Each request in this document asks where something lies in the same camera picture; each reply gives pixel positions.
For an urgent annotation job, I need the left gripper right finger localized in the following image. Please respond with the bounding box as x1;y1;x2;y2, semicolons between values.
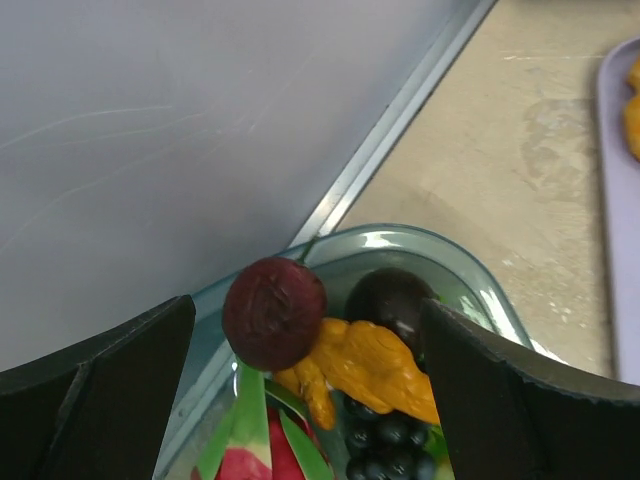
421;299;639;480

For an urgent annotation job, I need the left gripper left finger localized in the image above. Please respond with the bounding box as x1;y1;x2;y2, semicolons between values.
1;295;195;479

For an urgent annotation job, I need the yellow ginger root toy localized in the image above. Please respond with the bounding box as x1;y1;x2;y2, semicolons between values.
273;318;440;430

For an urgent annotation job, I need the dark red plum toy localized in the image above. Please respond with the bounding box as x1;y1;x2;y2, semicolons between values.
344;267;438;359

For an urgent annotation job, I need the dark red apple toy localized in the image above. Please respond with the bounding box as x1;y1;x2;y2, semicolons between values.
222;242;328;372

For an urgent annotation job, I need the dark blueberry bunch toy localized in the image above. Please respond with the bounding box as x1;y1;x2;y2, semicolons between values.
343;395;437;480

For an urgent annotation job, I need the teal fruit tray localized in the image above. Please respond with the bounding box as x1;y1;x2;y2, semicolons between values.
153;224;533;479

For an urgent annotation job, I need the pink dragon fruit toy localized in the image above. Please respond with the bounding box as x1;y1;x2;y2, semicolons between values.
190;363;335;480

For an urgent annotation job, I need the lavender cutting board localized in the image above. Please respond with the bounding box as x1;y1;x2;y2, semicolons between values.
596;37;639;384

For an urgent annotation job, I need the orange bundt cake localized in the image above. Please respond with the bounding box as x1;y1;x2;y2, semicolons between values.
623;58;640;161

